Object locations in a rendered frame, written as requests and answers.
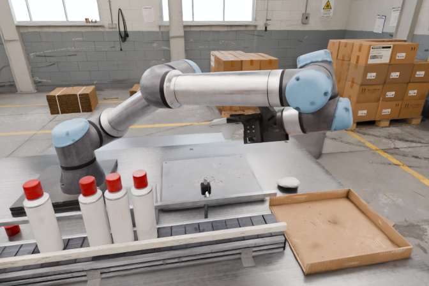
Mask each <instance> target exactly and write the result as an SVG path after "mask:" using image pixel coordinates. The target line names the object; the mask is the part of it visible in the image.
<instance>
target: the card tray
mask: <svg viewBox="0 0 429 286"><path fill-rule="evenodd" d="M269 208H270V210H271V212H273V213H274V215H275V216H276V219H277V220H278V223H281V222H285V223H286V224H287V230H285V231H284V233H285V236H286V238H287V241H288V243H289V245H290V247H291V249H292V251H293V252H294V255H295V256H296V258H297V260H298V262H299V264H300V265H301V267H302V269H303V271H304V273H305V274H306V275H309V274H314V273H321V272H325V271H332V270H337V269H345V268H349V267H356V266H364V265H368V264H375V263H380V262H387V261H392V260H399V259H406V258H410V255H411V253H412V250H413V248H414V247H413V246H412V245H411V244H410V243H409V242H408V241H407V240H406V239H405V238H404V237H403V236H402V235H401V234H399V233H398V232H397V231H396V230H395V229H394V228H393V227H392V226H390V224H389V223H388V222H387V221H385V219H383V218H382V217H381V216H380V215H379V214H378V213H377V212H376V211H374V210H373V209H372V208H371V207H370V206H369V205H368V204H367V203H366V202H365V201H364V200H363V199H362V198H361V197H360V196H359V195H357V194H356V193H355V192H354V191H353V190H352V189H351V188H342V189H335V190H324V191H318V192H307V193H296V194H290V195H279V196H275V197H269Z"/></svg>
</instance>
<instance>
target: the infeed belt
mask: <svg viewBox="0 0 429 286"><path fill-rule="evenodd" d="M211 222H212V223H211ZM272 223H278V220H277V219H276V216H275V215H274V213H270V214H263V215H261V214H260V215H255V216H244V217H239V218H229V219H225V221H224V219H222V220H213V221H207V222H199V225H198V222H197V223H187V224H185V226H184V224H181V225H172V228H171V226H165V227H158V230H157V233H158V238H163V237H172V236H182V235H187V234H196V233H202V232H212V231H217V230H227V229H236V228H241V227H251V226H257V225H266V224H272ZM133 233H134V238H135V241H138V237H137V230H134V231H133ZM283 235H285V233H284V231H279V232H270V233H265V234H256V235H251V236H241V237H232V238H227V239H217V240H212V241H203V242H198V243H188V244H183V245H174V246H165V247H160V248H151V249H145V250H136V251H131V252H122V253H113V254H107V255H99V256H93V257H84V258H79V259H70V260H60V261H55V262H46V263H41V264H31V265H26V266H17V267H8V268H2V269H0V274H3V273H12V272H17V271H26V270H31V269H40V268H45V267H54V266H63V265H68V264H78V263H83V262H91V261H97V260H105V259H115V258H120V257H129V256H134V255H143V254H148V253H157V252H166V251H171V250H180V249H185V248H194V247H200V246H208V245H217V244H222V243H231V242H236V241H246V240H251V239H260V238H265V237H274V236H283ZM63 243H64V250H72V249H77V248H87V247H90V245H89V240H88V237H87V236H86V237H85V236H82V237H71V238H66V239H63ZM38 253H40V251H39V249H38V245H37V243H36V242H34V243H24V244H18V245H8V246H0V259H3V258H8V257H18V256H23V255H32V254H38Z"/></svg>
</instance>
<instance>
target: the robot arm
mask: <svg viewBox="0 0 429 286"><path fill-rule="evenodd" d="M333 64H334V62H333V60H332V58H331V53H330V51H329V50H326V49H325V50H319V51H316V52H311V53H309V54H305V55H302V56H299V57H298V59H297V67H298V68H297V69H288V70H260V71H231V72H216V73H202V72H201V70H200V68H199V67H198V66H197V65H196V64H195V63H194V62H193V61H190V60H187V59H180V60H177V61H174V62H171V63H165V64H159V65H156V66H153V67H151V68H150V69H148V70H147V71H146V72H145V73H144V74H143V76H142V78H141V80H140V91H139V92H137V93H136V94H134V95H133V96H131V97H130V98H129V99H127V100H126V101H125V102H123V103H122V104H120V105H119V106H117V107H116V108H108V109H106V110H104V111H103V112H101V113H100V114H98V115H97V116H95V117H92V118H90V119H87V120H86V119H83V118H76V119H72V120H68V121H65V122H63V123H61V124H59V125H57V126H56V127H55V128H54V129H53V130H52V140H53V141H52V143H53V145H54V147H55V150H56V153H57V157H58V160H59V164H60V166H61V178H60V187H61V191H62V192H63V193H65V194H68V195H77V194H81V190H80V185H79V181H80V180H81V179H82V178H83V177H86V176H93V177H94V178H95V181H96V187H99V186H100V185H102V184H103V183H104V181H105V178H106V175H105V171H104V170H103V169H102V167H101V165H100V164H99V163H98V161H97V159H96V155H95V151H96V150H97V149H99V148H101V147H103V146H105V145H107V144H109V143H111V142H113V141H115V140H118V139H120V138H121V137H123V136H124V135H125V134H126V133H127V131H128V129H129V127H130V126H132V125H134V124H135V123H137V122H139V121H140V120H142V119H144V118H145V117H147V116H149V115H150V114H152V113H153V112H156V111H157V110H159V109H179V108H181V107H182V106H183V105H219V106H251V107H258V108H259V110H260V111H261V112H260V113H259V114H247V115H243V116H236V117H227V118H222V119H215V120H213V121H212V122H210V123H209V126H211V125H219V126H220V129H221V131H222V135H223V137H224V138H225V139H230V138H231V137H232V134H233V132H234V131H237V130H240V129H242V127H243V135H244V136H243V141H244V144H254V143H263V142H277V141H285V140H289V135H299V134H305V133H319V132H335V131H340V130H346V129H349V128H350V127H351V126H352V123H353V118H352V108H351V105H350V100H349V99H348V98H340V97H339V94H338V90H337V85H336V78H335V71H334V67H333ZM274 107H285V108H284V109H278V112H276V110H275V109H274ZM232 123H235V124H232ZM248 141H249V142H248Z"/></svg>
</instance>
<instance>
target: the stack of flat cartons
mask: <svg viewBox="0 0 429 286"><path fill-rule="evenodd" d="M46 99H47V102H48V105H49V109H50V115H54V114H71V113H82V112H92V111H93V110H94V109H95V107H96V106H97V104H98V97H97V94H96V90H95V86H87V87H82V86H78V87H57V88H56V89H55V90H53V92H51V93H49V94H48V95H46Z"/></svg>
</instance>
